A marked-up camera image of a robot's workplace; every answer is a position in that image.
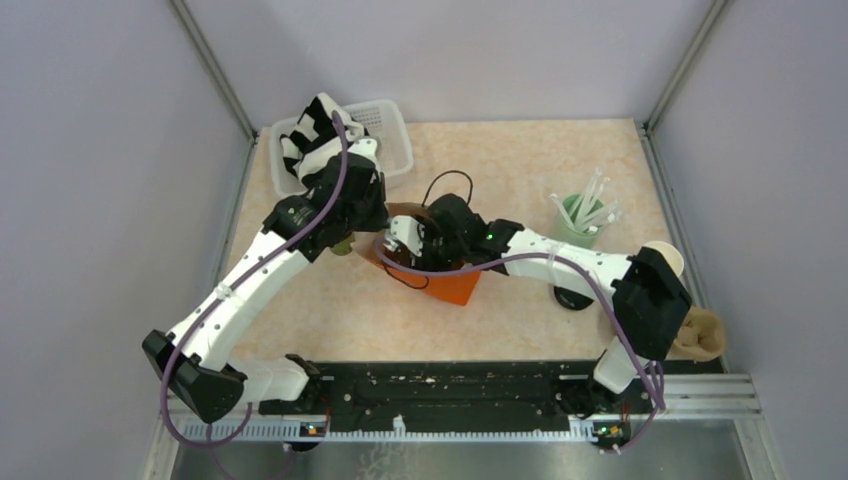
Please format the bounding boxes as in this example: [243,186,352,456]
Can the orange paper bag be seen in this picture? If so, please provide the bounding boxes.
[353,169,481,306]

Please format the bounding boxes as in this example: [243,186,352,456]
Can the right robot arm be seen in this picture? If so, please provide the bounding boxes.
[416,194,693,412]

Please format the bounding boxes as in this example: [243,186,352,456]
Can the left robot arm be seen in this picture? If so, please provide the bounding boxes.
[142,144,388,423]

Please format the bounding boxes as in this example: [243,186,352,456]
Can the black white striped cloth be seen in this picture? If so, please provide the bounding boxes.
[278,92,370,189]

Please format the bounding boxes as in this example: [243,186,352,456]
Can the white plastic basket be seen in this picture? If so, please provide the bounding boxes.
[267,99,414,198]

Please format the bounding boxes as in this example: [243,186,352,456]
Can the green straw holder cup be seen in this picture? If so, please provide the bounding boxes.
[552,193,605,248]

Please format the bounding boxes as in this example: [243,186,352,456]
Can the white wrapped straws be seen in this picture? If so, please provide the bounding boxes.
[549,167,624,227]

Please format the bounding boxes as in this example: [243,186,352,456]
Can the black lid on table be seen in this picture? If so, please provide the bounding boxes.
[553,287,594,311]

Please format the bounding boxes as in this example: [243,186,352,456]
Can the stack of paper cups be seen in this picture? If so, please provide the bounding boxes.
[644,240,685,278]

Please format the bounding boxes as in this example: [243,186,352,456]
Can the cardboard cup carrier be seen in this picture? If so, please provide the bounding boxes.
[670,306,728,362]

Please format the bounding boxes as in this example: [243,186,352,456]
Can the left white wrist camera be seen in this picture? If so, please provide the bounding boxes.
[347,136,382,172]

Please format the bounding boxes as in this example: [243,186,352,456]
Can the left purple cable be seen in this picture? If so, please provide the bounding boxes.
[158,110,349,448]

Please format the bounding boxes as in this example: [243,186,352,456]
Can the purple cable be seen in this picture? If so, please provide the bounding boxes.
[372,235,667,453]
[158,110,349,448]

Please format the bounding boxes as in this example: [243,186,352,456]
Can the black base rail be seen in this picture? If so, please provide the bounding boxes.
[258,357,657,446]

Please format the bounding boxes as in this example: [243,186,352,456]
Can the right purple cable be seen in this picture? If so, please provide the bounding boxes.
[372,235,667,453]

